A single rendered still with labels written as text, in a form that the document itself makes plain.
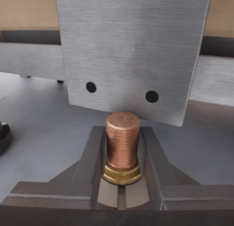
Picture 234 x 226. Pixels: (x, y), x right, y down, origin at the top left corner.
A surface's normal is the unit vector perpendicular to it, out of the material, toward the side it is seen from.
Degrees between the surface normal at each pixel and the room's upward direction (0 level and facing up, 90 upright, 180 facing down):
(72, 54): 90
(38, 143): 180
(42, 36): 90
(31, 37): 90
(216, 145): 180
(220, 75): 90
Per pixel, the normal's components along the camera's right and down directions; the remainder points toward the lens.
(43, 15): -0.36, 0.44
